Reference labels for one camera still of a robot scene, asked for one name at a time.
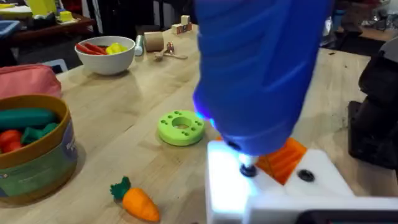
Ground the white orange left gripper left finger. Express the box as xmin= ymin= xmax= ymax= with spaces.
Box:
xmin=205 ymin=136 xmax=287 ymax=224

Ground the white orange left gripper right finger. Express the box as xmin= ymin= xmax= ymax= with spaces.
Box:
xmin=279 ymin=138 xmax=355 ymax=197

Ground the blue electric screwdriver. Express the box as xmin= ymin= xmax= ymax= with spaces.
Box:
xmin=192 ymin=0 xmax=335 ymax=170

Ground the black screw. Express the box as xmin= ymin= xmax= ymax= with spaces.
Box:
xmin=239 ymin=164 xmax=258 ymax=179

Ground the yellow toy vegetable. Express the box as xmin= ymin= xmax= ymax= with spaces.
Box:
xmin=105 ymin=42 xmax=129 ymax=55

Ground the green disc with holes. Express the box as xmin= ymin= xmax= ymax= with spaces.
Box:
xmin=157 ymin=110 xmax=206 ymax=147

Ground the orange toy carrot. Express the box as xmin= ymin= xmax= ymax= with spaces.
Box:
xmin=109 ymin=176 xmax=161 ymax=223

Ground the wooden spoon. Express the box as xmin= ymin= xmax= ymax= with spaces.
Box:
xmin=154 ymin=49 xmax=188 ymax=61

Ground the cardboard tape roll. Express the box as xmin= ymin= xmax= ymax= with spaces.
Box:
xmin=143 ymin=30 xmax=165 ymax=52

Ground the white cylinder bottle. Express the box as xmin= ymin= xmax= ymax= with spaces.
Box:
xmin=134 ymin=34 xmax=145 ymax=57

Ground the heap of wooden toy blocks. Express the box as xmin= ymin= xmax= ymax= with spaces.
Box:
xmin=171 ymin=14 xmax=193 ymax=35

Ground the white bowl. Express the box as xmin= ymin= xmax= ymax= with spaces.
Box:
xmin=74 ymin=35 xmax=136 ymax=76

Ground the round tub with toys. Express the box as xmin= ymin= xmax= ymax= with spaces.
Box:
xmin=0 ymin=94 xmax=78 ymax=207

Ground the red toy pepper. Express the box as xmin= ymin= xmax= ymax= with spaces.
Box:
xmin=75 ymin=42 xmax=108 ymax=56

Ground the pink soft zip bag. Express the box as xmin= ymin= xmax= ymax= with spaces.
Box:
xmin=0 ymin=63 xmax=63 ymax=100

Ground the dark wooden side table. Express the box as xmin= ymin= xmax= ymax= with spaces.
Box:
xmin=0 ymin=12 xmax=96 ymax=43

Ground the yellow box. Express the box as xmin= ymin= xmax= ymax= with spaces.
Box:
xmin=25 ymin=0 xmax=58 ymax=16

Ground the blue bin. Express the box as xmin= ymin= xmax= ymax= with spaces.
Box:
xmin=0 ymin=20 xmax=21 ymax=39

